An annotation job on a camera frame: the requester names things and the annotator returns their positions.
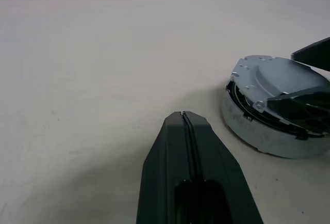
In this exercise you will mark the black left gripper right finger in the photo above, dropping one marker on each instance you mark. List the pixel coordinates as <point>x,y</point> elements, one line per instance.
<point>214,157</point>

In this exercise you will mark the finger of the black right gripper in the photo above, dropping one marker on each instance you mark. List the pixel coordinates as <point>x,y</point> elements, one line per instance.
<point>314,53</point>
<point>296,113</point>

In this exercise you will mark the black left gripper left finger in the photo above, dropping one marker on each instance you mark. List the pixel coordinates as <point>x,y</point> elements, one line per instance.
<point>165,157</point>

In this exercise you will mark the silver motor housing lid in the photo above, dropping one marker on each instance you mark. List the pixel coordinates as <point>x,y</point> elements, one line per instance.
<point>273,77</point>

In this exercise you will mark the silver motor housing copper windings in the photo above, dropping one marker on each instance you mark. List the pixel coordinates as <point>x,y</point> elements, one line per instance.
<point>247,133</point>

